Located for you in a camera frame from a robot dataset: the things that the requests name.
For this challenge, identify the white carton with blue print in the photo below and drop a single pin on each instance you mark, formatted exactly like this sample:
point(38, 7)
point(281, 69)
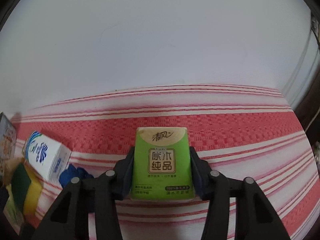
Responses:
point(40, 152)

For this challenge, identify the yellow sponge with green pad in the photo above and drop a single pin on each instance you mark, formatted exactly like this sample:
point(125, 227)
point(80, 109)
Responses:
point(30, 195)

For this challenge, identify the green tissue pack beige top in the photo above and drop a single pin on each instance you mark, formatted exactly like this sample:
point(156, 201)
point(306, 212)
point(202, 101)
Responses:
point(162, 165)

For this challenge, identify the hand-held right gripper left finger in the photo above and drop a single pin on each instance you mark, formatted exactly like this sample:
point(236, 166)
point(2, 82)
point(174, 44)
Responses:
point(126, 177)

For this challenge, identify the blue yarn ball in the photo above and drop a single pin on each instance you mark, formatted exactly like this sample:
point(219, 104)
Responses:
point(75, 175)

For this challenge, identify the red striped tablecloth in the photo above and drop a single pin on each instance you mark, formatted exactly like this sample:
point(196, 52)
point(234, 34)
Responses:
point(250, 135)

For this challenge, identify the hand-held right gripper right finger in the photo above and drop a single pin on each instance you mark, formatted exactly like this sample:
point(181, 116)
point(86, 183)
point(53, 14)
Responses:
point(197, 177)

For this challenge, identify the small printed cardboard box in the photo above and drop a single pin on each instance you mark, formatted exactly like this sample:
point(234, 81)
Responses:
point(6, 140)

